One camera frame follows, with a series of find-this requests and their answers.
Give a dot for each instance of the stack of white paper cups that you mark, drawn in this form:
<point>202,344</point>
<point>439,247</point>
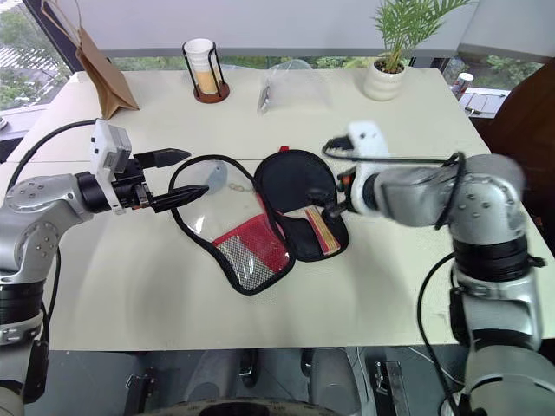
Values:
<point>199,52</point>

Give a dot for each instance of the white can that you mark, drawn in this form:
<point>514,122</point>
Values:
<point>465,84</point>

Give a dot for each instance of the black table tennis paddle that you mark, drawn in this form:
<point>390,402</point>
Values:
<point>290,182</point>

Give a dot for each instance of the brown paper bag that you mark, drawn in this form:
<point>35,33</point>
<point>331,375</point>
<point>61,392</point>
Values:
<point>104,82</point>

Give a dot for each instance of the clear plastic bag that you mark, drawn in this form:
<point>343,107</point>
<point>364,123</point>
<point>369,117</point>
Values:
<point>286,86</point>

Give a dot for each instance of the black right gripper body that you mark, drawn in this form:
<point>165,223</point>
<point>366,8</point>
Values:
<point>345,186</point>

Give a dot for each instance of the white ribbed plant pot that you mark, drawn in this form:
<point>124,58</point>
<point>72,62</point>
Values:
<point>383,84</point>

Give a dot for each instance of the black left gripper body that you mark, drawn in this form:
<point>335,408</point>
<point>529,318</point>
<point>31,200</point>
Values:
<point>128,175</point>

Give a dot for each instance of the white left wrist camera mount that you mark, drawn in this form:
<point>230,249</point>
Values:
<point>104,143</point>

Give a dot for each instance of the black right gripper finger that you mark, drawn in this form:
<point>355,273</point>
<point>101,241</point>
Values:
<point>340,144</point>
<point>325,201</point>

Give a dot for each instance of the dark brown wooden panel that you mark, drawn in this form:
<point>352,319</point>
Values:
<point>529,130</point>

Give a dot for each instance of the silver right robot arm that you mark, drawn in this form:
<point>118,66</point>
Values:
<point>485,195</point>

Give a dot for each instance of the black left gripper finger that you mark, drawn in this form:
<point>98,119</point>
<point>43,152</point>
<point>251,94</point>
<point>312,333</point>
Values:
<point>182,196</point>
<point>167,157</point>

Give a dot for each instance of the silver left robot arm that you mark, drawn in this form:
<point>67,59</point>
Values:
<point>34,195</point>

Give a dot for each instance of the green palm plant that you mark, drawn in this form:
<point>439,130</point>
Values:
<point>396,26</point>

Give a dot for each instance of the grey teardrop tag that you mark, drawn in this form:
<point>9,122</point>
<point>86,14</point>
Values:
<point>217,177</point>

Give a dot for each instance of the metal latch bracket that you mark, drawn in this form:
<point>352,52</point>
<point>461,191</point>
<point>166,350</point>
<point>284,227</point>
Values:
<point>392,385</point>
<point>139,394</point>

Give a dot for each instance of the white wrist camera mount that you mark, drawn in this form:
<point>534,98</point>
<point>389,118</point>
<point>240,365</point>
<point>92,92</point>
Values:
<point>368,138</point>
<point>104,143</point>

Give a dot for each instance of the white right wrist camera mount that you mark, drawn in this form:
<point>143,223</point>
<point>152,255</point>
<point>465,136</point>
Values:
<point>368,138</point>

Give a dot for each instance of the cup stack in black holder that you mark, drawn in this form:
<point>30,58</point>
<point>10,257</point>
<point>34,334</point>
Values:
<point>212,98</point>

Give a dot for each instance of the black red paddle case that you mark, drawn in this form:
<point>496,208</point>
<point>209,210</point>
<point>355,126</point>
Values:
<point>251,260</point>

